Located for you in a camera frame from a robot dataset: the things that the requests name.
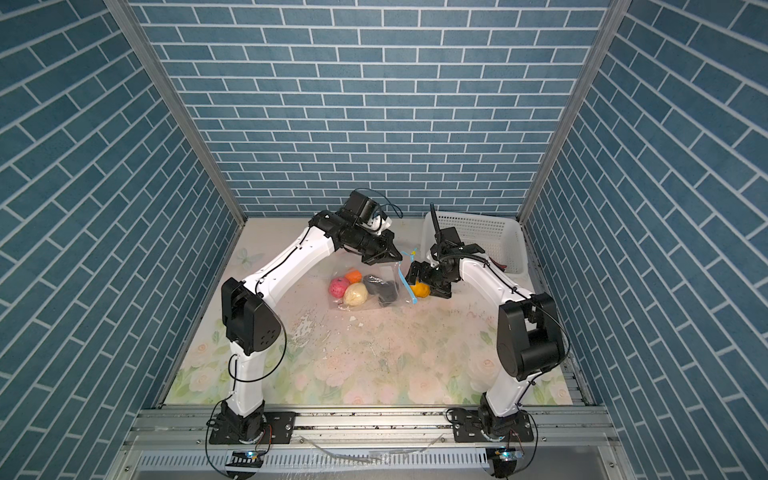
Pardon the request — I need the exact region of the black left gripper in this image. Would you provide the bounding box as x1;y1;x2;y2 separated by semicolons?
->
350;226;404;264

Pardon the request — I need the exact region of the yellow toy fruit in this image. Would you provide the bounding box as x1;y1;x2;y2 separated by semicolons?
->
410;282;431;298

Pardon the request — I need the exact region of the orange toy fruit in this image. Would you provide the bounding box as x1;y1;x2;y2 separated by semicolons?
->
344;269;363;284

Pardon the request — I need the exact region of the dark brown toy food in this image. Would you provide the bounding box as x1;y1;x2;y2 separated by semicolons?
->
362;275;388;295

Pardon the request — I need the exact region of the dark toy avocado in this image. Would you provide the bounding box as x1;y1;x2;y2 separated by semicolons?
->
378;281;399;307

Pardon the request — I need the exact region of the clear zip top bag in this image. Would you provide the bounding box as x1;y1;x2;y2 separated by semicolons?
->
326;251;419;311

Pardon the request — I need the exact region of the cream toy bun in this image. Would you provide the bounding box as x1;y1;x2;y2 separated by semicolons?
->
342;282;369;307

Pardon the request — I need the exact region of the pink toy fruit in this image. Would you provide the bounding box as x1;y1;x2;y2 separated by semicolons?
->
328;277;350;299

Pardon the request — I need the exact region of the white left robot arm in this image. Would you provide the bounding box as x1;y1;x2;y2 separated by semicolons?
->
221;211;402;419

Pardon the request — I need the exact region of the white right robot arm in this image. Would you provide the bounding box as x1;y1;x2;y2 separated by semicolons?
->
405;253;568;439

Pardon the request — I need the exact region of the red toy chili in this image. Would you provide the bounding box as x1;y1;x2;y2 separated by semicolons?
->
489;257;507;272

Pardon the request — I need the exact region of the white plastic basket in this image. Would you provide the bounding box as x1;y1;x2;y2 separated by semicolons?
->
436;211;528;276

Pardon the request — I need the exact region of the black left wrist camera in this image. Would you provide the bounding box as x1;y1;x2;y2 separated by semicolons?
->
341;190;392;235

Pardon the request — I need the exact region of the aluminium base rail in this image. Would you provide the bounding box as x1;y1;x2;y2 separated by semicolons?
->
108;405;633;479

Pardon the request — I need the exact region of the aluminium right corner post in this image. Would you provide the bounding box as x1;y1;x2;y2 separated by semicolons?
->
517;0;631;225

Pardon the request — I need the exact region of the aluminium corner post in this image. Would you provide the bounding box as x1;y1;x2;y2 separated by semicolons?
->
517;0;631;225
104;0;247;229

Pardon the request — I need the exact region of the aluminium left corner post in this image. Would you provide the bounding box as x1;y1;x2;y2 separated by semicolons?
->
104;0;247;229

